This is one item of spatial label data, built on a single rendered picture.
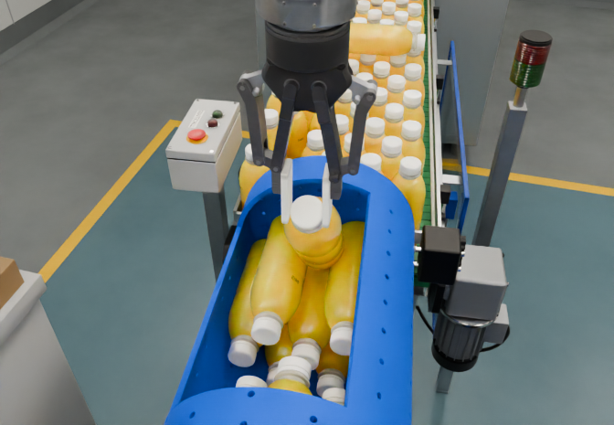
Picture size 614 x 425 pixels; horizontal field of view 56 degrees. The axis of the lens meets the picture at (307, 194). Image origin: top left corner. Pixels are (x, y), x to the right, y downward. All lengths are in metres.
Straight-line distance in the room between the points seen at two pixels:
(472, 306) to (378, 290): 0.59
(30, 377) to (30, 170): 2.10
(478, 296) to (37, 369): 0.87
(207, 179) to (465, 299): 0.59
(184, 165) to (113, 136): 2.16
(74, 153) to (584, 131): 2.75
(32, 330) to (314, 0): 0.86
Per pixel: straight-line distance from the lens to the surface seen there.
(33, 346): 1.18
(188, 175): 1.17
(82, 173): 3.08
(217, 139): 1.16
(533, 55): 1.25
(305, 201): 0.65
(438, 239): 1.10
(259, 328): 0.77
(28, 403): 1.23
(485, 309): 1.30
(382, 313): 0.71
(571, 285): 2.55
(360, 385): 0.63
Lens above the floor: 1.74
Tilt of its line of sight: 40 degrees down
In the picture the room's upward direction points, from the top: straight up
